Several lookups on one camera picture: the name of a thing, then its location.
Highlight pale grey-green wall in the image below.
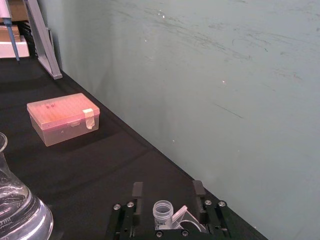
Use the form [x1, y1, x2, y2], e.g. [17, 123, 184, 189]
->
[34, 0, 320, 240]

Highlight white flat box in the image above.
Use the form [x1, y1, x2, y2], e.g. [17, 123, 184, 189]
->
[0, 34, 31, 59]

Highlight pink translucent pipette tip box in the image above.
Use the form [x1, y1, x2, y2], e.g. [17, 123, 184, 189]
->
[26, 92, 101, 148]

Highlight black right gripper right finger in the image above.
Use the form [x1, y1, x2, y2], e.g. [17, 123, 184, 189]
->
[192, 179, 231, 239]

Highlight strip of cream tape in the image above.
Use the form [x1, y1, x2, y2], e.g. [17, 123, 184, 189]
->
[82, 108, 96, 131]

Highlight small clear plastic capped tube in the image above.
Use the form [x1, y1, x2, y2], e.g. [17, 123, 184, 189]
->
[152, 199, 201, 232]

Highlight black table cloth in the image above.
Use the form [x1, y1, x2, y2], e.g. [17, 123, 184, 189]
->
[0, 55, 270, 240]

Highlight brown cardboard box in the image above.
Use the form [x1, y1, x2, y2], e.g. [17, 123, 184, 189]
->
[9, 0, 30, 22]

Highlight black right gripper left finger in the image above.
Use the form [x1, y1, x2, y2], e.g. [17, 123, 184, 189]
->
[111, 181, 145, 240]

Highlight grey and blue pipette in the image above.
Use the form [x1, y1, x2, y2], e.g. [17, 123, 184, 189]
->
[0, 0, 21, 62]

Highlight grey metal frame post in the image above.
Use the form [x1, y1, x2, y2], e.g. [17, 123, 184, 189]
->
[25, 0, 64, 80]

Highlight clear glass conical flask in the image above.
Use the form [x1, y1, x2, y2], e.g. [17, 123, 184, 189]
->
[0, 132, 55, 240]

